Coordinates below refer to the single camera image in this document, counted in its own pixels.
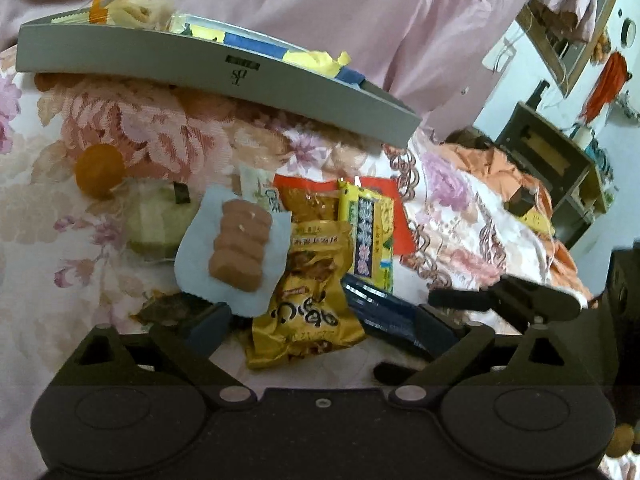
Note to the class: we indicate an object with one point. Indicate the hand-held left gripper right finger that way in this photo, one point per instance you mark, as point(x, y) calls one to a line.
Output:
point(440, 331)

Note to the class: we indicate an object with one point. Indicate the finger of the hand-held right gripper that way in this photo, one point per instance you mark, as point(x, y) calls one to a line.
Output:
point(465, 299)

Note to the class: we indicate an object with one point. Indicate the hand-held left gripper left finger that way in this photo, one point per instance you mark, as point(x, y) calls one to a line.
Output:
point(206, 321)

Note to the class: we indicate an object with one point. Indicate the dark brown snack packet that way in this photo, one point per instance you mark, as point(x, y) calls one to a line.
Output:
point(162, 310)

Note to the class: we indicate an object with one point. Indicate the dark blue snack packet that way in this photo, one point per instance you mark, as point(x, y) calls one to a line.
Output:
point(385, 317)

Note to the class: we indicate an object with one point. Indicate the golden yellow snack bag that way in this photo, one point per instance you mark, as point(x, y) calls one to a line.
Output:
point(305, 320)

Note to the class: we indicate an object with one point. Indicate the round green cake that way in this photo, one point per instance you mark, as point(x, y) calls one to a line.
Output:
point(155, 225)

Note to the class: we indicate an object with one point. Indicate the grey snack box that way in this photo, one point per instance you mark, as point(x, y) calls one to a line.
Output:
point(200, 67)

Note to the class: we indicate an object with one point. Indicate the brown cookies in pale wrapper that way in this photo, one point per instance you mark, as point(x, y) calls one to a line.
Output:
point(240, 245)

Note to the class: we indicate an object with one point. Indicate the small black yellow object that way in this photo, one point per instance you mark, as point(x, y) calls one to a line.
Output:
point(525, 212)

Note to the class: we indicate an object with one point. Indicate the red snack packet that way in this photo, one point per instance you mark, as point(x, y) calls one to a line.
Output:
point(400, 210)

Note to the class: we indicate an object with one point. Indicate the yellow green snack packet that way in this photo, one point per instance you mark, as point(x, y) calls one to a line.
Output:
point(367, 230)

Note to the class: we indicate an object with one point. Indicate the orange cloth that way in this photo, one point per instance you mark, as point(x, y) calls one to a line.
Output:
point(505, 170)

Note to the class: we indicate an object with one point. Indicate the small white green packet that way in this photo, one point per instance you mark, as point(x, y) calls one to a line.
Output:
point(257, 185)

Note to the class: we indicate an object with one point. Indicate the floral bedsheet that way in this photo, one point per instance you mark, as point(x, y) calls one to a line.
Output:
point(60, 260)

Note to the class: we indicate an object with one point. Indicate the wooden cabinet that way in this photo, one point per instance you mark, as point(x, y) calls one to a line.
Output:
point(545, 155)

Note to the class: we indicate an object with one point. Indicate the round orange snack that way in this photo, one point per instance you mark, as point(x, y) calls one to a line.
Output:
point(99, 170)

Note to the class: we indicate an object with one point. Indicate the orange hanging garment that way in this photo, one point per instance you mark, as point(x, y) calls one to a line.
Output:
point(605, 85)

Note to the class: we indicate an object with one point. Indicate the small blue packet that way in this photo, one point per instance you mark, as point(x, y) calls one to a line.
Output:
point(352, 76)

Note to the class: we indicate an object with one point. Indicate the crumpled yellow packet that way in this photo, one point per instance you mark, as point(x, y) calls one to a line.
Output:
point(315, 62)

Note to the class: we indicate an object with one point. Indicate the yellow candy packet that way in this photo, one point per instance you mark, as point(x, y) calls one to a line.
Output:
point(207, 31)

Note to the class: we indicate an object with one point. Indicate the pink blanket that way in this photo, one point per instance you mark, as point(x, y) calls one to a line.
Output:
point(350, 5)

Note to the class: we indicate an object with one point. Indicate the clear bag of pale crisps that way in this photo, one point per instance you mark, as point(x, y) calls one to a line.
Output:
point(135, 10)

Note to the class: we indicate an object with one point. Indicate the wooden wardrobe frame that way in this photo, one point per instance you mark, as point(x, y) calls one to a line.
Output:
point(590, 45)

